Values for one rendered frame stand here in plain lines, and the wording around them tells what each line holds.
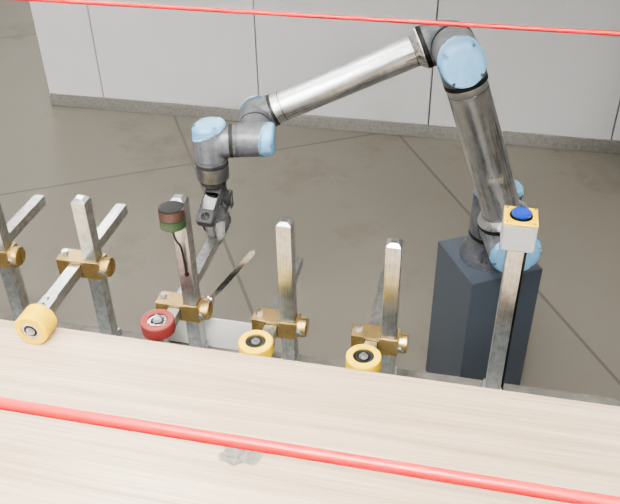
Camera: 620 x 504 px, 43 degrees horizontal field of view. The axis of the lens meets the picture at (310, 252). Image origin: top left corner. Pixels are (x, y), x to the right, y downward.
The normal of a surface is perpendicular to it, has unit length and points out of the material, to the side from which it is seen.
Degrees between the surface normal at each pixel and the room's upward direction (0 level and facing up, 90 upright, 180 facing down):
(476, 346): 90
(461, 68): 83
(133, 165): 0
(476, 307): 90
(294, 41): 90
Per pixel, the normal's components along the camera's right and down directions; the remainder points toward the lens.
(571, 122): -0.22, 0.58
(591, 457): -0.01, -0.81
